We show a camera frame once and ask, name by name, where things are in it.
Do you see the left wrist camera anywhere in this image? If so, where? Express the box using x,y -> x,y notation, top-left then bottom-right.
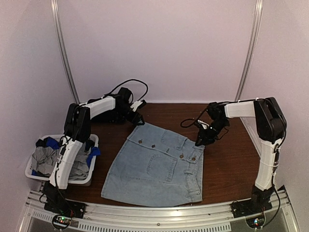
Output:
130,100 -> 147,112

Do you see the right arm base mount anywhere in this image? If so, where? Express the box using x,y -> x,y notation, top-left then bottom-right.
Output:
230,199 -> 272,218

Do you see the front aluminium rail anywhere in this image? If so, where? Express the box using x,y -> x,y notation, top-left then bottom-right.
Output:
24,189 -> 294,232

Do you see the blue garment in basket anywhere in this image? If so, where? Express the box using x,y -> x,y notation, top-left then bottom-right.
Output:
46,137 -> 60,150

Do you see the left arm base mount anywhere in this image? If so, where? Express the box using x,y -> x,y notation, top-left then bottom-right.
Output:
44,201 -> 86,218

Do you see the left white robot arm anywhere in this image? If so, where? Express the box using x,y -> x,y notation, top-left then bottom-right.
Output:
43,87 -> 146,215

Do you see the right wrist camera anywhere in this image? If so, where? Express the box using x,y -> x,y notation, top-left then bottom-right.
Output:
197,120 -> 209,130

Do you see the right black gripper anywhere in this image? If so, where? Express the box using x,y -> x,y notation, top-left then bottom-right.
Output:
196,120 -> 228,147

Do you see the white laundry basket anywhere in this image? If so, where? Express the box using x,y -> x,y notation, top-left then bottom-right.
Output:
25,134 -> 101,186

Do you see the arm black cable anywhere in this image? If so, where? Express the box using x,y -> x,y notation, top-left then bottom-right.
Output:
181,111 -> 208,129
103,79 -> 149,102

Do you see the aluminium frame post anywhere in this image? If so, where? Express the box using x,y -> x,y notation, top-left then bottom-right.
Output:
50,0 -> 80,103
235,0 -> 263,101

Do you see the black t-shirt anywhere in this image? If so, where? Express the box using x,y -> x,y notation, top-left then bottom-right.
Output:
91,109 -> 126,124

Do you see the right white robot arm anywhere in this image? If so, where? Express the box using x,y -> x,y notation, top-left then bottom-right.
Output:
193,97 -> 287,214

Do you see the right aluminium frame post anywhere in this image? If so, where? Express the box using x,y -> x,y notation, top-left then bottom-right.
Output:
235,0 -> 263,101

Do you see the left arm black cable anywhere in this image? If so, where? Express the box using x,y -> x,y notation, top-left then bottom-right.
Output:
103,79 -> 149,102

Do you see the left aluminium frame post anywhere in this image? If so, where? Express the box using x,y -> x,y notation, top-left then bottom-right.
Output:
50,0 -> 80,103

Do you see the grey garment in basket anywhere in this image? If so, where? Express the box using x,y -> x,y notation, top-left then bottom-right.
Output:
31,144 -> 91,181

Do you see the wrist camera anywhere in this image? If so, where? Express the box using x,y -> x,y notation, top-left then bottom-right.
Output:
130,100 -> 147,112
197,120 -> 209,130

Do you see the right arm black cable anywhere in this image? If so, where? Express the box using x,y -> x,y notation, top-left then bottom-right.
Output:
181,111 -> 208,129

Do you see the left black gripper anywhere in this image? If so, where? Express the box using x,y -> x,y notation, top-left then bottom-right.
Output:
115,105 -> 143,126

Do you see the light blue denim garment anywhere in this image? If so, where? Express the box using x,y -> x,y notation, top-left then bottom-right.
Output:
101,123 -> 205,207

